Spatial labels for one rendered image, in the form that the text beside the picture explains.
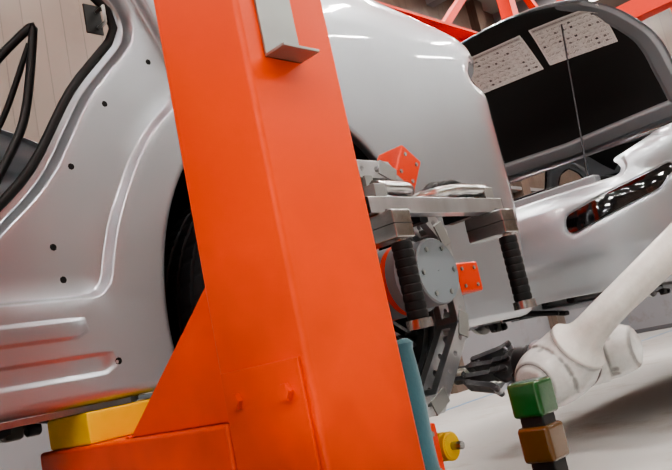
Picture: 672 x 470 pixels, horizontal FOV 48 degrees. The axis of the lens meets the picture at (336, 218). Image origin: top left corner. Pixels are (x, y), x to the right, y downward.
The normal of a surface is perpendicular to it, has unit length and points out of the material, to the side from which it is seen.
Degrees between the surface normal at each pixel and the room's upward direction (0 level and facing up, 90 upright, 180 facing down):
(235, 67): 90
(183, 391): 90
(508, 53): 144
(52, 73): 90
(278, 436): 90
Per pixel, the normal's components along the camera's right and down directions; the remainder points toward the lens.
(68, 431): -0.69, 0.01
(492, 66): -0.24, 0.78
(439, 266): 0.70, -0.27
